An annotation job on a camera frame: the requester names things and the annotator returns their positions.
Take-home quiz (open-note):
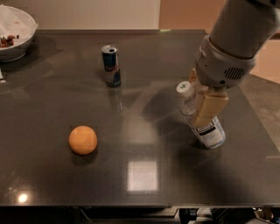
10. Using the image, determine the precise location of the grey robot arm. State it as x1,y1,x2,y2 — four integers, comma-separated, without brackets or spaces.
192,0,280,127

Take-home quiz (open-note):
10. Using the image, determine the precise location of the orange fruit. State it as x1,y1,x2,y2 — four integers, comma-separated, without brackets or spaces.
68,126,98,155

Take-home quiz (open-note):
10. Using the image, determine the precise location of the blue silver energy drink can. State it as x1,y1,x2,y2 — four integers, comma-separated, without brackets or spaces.
101,45,121,88

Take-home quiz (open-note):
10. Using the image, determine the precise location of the clear plastic water bottle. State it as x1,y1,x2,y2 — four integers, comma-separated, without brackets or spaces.
176,81,226,149

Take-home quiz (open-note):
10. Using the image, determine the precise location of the white bowl with snacks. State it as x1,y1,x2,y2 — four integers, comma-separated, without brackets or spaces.
0,4,38,62

